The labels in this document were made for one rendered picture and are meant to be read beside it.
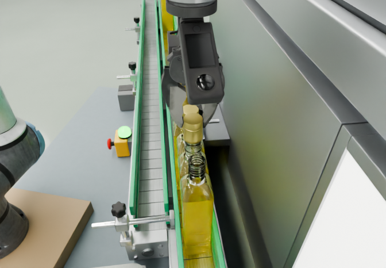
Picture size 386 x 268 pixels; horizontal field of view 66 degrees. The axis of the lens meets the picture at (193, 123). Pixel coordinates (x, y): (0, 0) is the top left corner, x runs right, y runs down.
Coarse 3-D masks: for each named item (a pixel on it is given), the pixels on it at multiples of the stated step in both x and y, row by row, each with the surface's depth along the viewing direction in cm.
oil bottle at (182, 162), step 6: (180, 156) 57; (204, 156) 57; (180, 162) 56; (186, 162) 55; (180, 168) 56; (186, 168) 55; (180, 174) 56; (180, 198) 61; (180, 204) 64; (180, 210) 68
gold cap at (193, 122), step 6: (186, 114) 51; (192, 114) 51; (198, 114) 51; (186, 120) 50; (192, 120) 50; (198, 120) 50; (186, 126) 50; (192, 126) 50; (198, 126) 50; (186, 132) 51; (192, 132) 50; (198, 132) 51; (186, 138) 52; (192, 138) 51; (198, 138) 52
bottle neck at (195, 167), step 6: (192, 156) 49; (198, 156) 50; (192, 162) 50; (198, 162) 51; (204, 162) 49; (192, 168) 48; (198, 168) 48; (204, 168) 49; (192, 174) 49; (198, 174) 49; (204, 174) 51; (192, 180) 50; (198, 180) 50; (204, 180) 51
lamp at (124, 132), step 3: (123, 126) 102; (120, 129) 100; (123, 129) 100; (126, 129) 100; (129, 129) 100; (120, 132) 99; (123, 132) 99; (126, 132) 99; (129, 132) 100; (120, 135) 99; (123, 135) 99; (126, 135) 99; (129, 135) 100; (120, 138) 100; (123, 138) 100; (126, 138) 100
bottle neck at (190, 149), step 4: (184, 144) 54; (188, 144) 53; (192, 144) 52; (196, 144) 53; (200, 144) 54; (184, 148) 55; (188, 148) 53; (192, 148) 53; (196, 148) 53; (200, 148) 54; (188, 152) 54; (192, 152) 54; (196, 152) 54; (188, 156) 55
